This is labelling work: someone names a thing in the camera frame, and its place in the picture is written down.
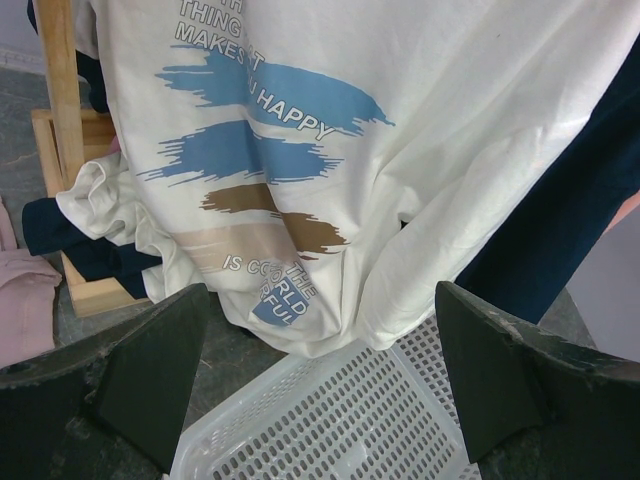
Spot white printed t shirt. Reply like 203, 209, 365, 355
56, 1, 639, 357

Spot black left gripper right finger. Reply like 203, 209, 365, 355
435, 282, 639, 479

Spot navy blue t shirt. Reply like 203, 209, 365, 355
22, 46, 639, 323

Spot white perforated plastic basket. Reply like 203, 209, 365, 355
170, 319, 480, 479

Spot wooden clothes rack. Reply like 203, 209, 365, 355
32, 0, 148, 317

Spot mauve pink crumpled garment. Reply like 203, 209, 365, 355
0, 208, 62, 367

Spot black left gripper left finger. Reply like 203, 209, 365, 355
1, 284, 210, 479

